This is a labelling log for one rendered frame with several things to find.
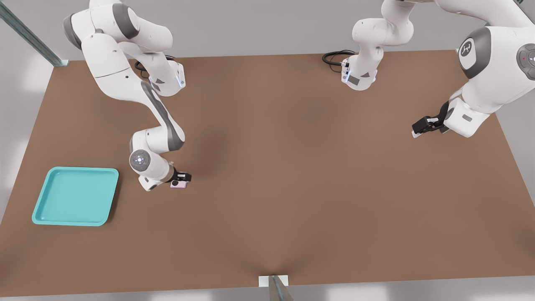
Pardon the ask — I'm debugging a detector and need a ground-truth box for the pale blue-green tray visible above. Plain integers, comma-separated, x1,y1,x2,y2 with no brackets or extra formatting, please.
32,167,120,227

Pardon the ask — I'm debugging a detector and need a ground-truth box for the black cable loop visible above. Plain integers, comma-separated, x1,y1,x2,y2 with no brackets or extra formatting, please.
322,50,356,73
135,55,176,79

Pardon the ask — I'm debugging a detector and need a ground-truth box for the silver frame post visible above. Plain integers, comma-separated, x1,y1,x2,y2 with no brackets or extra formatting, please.
0,3,69,67
258,275,294,301

